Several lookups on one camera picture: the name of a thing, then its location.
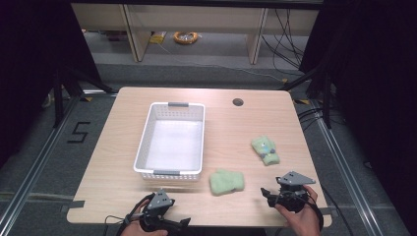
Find person's right hand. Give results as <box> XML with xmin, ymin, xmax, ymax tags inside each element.
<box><xmin>273</xmin><ymin>184</ymin><xmax>322</xmax><ymax>236</ymax></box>

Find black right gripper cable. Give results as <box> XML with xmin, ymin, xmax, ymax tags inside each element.
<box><xmin>308</xmin><ymin>184</ymin><xmax>356</xmax><ymax>236</ymax></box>

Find aluminium floor rail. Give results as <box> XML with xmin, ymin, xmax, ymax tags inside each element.
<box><xmin>293</xmin><ymin>97</ymin><xmax>376</xmax><ymax>236</ymax></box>
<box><xmin>0</xmin><ymin>93</ymin><xmax>118</xmax><ymax>227</ymax></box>

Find black curtain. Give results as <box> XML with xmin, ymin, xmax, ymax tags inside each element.
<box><xmin>299</xmin><ymin>0</ymin><xmax>417</xmax><ymax>227</ymax></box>
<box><xmin>0</xmin><ymin>0</ymin><xmax>103</xmax><ymax>168</ymax></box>

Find bundle of black hanging cables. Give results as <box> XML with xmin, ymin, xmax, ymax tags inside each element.
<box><xmin>261</xmin><ymin>8</ymin><xmax>308</xmax><ymax>71</ymax></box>

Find beige wooden shelf unit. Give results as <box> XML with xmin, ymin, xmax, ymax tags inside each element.
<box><xmin>71</xmin><ymin>3</ymin><xmax>321</xmax><ymax>66</ymax></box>

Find black metal stand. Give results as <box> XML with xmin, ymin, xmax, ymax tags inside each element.
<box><xmin>51</xmin><ymin>64</ymin><xmax>118</xmax><ymax>129</ymax></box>
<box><xmin>278</xmin><ymin>64</ymin><xmax>332</xmax><ymax>130</ymax></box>

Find person's left hand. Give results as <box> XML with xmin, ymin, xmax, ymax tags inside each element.
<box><xmin>120</xmin><ymin>199</ymin><xmax>169</xmax><ymax>236</ymax></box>

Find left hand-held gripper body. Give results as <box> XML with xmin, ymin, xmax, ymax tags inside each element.
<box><xmin>139</xmin><ymin>188</ymin><xmax>176</xmax><ymax>234</ymax></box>

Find yellow packet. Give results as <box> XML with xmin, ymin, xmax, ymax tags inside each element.
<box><xmin>149</xmin><ymin>31</ymin><xmax>167</xmax><ymax>45</ymax></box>

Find green glove with blue print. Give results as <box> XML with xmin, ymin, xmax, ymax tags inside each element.
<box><xmin>251</xmin><ymin>136</ymin><xmax>281</xmax><ymax>167</ymax></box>

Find thin white floor cable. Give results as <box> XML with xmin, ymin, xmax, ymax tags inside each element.
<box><xmin>156</xmin><ymin>41</ymin><xmax>287</xmax><ymax>83</ymax></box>

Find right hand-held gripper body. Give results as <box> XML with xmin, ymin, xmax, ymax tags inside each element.
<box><xmin>274</xmin><ymin>170</ymin><xmax>317</xmax><ymax>213</ymax></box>

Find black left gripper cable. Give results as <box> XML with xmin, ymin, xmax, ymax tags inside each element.
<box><xmin>103</xmin><ymin>213</ymin><xmax>133</xmax><ymax>236</ymax></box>

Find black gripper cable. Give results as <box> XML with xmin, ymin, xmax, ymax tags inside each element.
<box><xmin>308</xmin><ymin>184</ymin><xmax>356</xmax><ymax>236</ymax></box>
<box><xmin>103</xmin><ymin>213</ymin><xmax>133</xmax><ymax>236</ymax></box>

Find plain green glove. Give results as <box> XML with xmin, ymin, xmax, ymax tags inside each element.
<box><xmin>208</xmin><ymin>168</ymin><xmax>246</xmax><ymax>197</ymax></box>

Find black floor cables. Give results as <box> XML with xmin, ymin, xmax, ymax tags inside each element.
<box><xmin>296</xmin><ymin>106</ymin><xmax>345</xmax><ymax>133</ymax></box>

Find white plastic basket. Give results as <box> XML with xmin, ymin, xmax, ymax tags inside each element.
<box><xmin>133</xmin><ymin>101</ymin><xmax>207</xmax><ymax>182</ymax></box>

